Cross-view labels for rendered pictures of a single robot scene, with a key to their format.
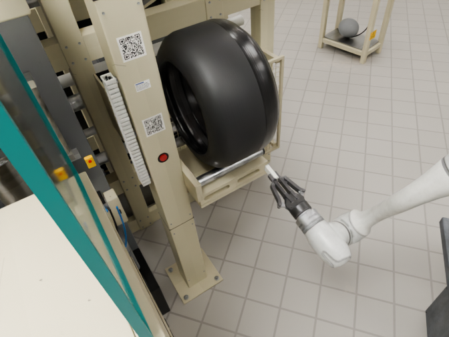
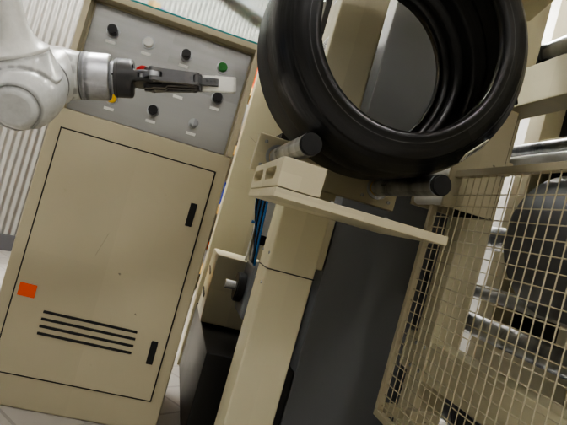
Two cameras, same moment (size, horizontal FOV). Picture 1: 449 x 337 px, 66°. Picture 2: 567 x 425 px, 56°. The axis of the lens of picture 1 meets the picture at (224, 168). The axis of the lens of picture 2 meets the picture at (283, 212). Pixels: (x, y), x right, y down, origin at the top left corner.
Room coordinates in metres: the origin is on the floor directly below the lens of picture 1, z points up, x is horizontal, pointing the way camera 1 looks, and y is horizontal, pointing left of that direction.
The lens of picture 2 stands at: (1.40, -1.14, 0.74)
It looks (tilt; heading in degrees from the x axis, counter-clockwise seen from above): 1 degrees up; 107
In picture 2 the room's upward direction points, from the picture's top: 16 degrees clockwise
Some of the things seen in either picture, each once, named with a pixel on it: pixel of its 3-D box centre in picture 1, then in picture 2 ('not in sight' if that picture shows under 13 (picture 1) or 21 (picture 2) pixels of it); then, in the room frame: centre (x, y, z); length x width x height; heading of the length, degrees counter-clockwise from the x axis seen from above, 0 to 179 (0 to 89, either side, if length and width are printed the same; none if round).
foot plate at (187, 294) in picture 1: (193, 273); not in sight; (1.03, 0.26, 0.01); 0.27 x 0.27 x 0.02; 28
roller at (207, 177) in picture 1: (230, 166); (291, 151); (1.05, -0.03, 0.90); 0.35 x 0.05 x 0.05; 118
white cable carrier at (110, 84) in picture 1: (129, 136); not in sight; (0.97, 0.32, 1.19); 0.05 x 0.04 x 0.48; 28
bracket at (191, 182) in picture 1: (178, 165); (327, 173); (1.09, 0.20, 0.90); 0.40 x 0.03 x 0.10; 28
